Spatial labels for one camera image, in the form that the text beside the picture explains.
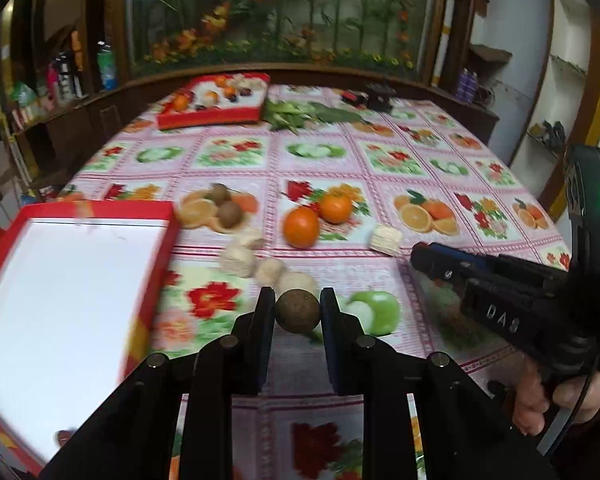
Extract beige chunk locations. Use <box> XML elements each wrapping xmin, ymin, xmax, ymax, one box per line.
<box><xmin>368</xmin><ymin>223</ymin><xmax>402</xmax><ymax>257</ymax></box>
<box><xmin>232</xmin><ymin>228</ymin><xmax>265</xmax><ymax>250</ymax></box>
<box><xmin>254</xmin><ymin>258</ymin><xmax>286</xmax><ymax>288</ymax></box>
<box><xmin>219</xmin><ymin>244</ymin><xmax>257</xmax><ymax>278</ymax></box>

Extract orange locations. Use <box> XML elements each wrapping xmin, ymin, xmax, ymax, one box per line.
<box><xmin>320</xmin><ymin>192</ymin><xmax>353</xmax><ymax>224</ymax></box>
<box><xmin>283</xmin><ymin>206</ymin><xmax>320</xmax><ymax>249</ymax></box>
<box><xmin>173</xmin><ymin>94</ymin><xmax>189</xmax><ymax>112</ymax></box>

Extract brown kiwi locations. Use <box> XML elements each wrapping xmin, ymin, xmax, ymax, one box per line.
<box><xmin>274</xmin><ymin>288</ymin><xmax>320</xmax><ymax>334</ymax></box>

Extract round brown cake piece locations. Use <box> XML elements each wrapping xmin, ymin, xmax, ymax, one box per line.
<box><xmin>274</xmin><ymin>271</ymin><xmax>317</xmax><ymax>297</ymax></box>

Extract right hand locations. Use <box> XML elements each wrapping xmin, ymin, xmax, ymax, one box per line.
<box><xmin>513</xmin><ymin>358</ymin><xmax>600</xmax><ymax>437</ymax></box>

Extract floral fruit tablecloth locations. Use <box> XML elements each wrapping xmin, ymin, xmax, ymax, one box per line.
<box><xmin>60</xmin><ymin>86</ymin><xmax>570</xmax><ymax>385</ymax></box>

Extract near red tray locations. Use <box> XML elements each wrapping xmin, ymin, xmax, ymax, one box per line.
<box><xmin>0</xmin><ymin>200</ymin><xmax>180</xmax><ymax>474</ymax></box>

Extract red tray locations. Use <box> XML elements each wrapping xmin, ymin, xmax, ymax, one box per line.
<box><xmin>156</xmin><ymin>73</ymin><xmax>271</xmax><ymax>130</ymax></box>
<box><xmin>0</xmin><ymin>200</ymin><xmax>180</xmax><ymax>474</ymax></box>

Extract black box on table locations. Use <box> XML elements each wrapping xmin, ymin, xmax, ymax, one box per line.
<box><xmin>366</xmin><ymin>82</ymin><xmax>396</xmax><ymax>113</ymax></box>

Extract red black device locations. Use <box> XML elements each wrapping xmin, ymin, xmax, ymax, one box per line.
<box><xmin>341</xmin><ymin>90</ymin><xmax>366</xmax><ymax>107</ymax></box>

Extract green leafy vegetables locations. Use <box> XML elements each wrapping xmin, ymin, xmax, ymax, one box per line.
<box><xmin>262</xmin><ymin>100</ymin><xmax>363</xmax><ymax>133</ymax></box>

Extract far red tray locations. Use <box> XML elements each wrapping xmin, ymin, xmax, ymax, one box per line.
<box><xmin>156</xmin><ymin>73</ymin><xmax>271</xmax><ymax>130</ymax></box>

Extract green plastic bottle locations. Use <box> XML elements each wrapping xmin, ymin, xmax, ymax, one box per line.
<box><xmin>97</xmin><ymin>41</ymin><xmax>118</xmax><ymax>91</ymax></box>

